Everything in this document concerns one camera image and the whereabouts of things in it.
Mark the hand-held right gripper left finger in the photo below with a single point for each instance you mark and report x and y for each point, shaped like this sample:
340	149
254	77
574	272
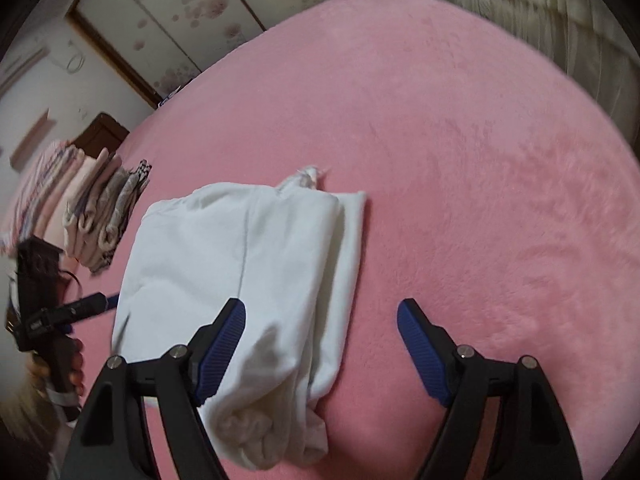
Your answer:
220	355

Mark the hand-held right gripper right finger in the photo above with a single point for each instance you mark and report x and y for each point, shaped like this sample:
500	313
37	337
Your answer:
425	355

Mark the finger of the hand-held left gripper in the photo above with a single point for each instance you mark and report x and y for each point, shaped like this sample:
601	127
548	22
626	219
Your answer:
90	306

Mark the white shirt with orange stripes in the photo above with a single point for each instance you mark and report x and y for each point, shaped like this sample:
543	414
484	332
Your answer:
210	260

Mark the stack of folded clothes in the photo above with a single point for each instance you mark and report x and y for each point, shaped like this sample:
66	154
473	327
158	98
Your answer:
107	210

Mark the person's left hand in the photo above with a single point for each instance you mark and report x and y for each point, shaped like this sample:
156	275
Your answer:
77	365

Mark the pink bed blanket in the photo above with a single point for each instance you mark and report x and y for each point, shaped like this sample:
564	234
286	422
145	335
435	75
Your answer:
450	185

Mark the dark wooden headboard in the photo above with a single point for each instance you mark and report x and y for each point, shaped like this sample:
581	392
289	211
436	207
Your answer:
102	132

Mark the white air conditioner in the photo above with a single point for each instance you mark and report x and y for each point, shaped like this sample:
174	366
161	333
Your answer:
22	67

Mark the floral sliding-door wardrobe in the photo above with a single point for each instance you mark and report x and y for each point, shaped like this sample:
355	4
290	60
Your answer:
175	15

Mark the beige cloth-covered furniture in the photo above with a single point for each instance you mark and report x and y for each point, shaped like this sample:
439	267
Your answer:
560	15

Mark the pink wall shelf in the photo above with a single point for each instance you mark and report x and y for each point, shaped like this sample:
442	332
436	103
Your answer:
30	137

